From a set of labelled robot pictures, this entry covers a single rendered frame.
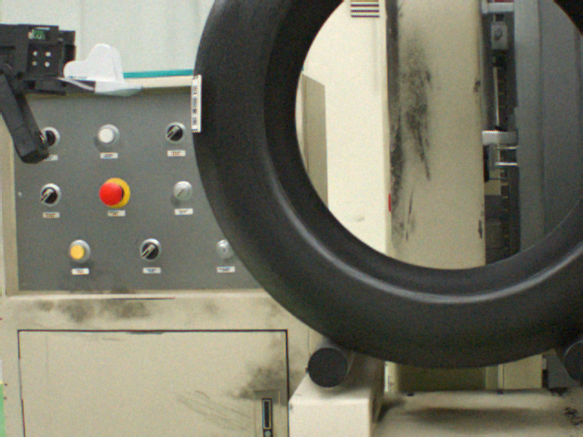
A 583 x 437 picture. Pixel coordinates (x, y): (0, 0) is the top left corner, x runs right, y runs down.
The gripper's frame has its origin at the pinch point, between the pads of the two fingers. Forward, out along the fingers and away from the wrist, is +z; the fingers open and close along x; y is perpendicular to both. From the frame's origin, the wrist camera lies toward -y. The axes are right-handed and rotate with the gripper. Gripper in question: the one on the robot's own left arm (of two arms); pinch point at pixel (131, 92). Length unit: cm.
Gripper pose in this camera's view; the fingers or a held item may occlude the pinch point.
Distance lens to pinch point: 145.0
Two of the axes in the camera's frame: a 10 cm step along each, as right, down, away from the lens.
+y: 0.9, -9.9, -0.7
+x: 1.2, -0.6, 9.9
